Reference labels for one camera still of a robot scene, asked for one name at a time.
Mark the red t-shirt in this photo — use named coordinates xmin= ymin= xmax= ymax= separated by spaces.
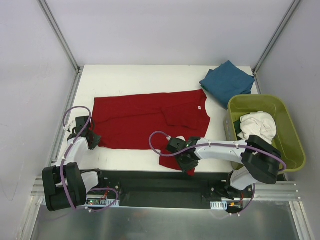
xmin=90 ymin=89 xmax=211 ymax=171

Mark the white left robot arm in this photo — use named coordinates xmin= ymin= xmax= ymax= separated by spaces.
xmin=42 ymin=116 xmax=106 ymax=212

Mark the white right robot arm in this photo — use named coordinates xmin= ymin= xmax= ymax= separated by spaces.
xmin=166 ymin=135 xmax=283 ymax=198

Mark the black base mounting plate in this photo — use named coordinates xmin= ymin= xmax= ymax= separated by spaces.
xmin=88 ymin=170 xmax=253 ymax=209

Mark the dark green garment in basket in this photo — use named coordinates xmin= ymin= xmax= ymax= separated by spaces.
xmin=233 ymin=120 xmax=242 ymax=135

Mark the crumpled white t-shirt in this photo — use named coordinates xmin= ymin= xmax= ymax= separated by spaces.
xmin=237 ymin=111 xmax=277 ymax=145

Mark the folded blue t-shirt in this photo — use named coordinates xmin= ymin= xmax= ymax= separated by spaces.
xmin=199 ymin=60 xmax=255 ymax=109

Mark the green plastic basket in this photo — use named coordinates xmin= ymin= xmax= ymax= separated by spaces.
xmin=223 ymin=94 xmax=306 ymax=173

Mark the right white cable duct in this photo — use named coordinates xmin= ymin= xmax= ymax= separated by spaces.
xmin=210 ymin=200 xmax=228 ymax=211

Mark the white cable duct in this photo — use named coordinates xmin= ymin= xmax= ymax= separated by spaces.
xmin=210 ymin=200 xmax=228 ymax=211
xmin=81 ymin=197 xmax=120 ymax=208

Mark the left white cable duct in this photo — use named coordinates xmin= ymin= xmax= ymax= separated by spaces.
xmin=81 ymin=197 xmax=120 ymax=208

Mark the aluminium front frame rail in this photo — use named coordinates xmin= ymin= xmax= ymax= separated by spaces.
xmin=31 ymin=176 xmax=301 ymax=201

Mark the left aluminium frame post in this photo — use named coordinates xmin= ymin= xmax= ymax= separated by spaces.
xmin=37 ymin=0 xmax=83 ymax=73

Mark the aluminium frame post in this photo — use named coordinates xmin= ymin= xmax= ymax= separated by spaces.
xmin=37 ymin=0 xmax=83 ymax=73
xmin=252 ymin=0 xmax=303 ymax=76

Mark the right aluminium frame post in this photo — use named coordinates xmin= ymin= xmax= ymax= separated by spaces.
xmin=252 ymin=0 xmax=303 ymax=76

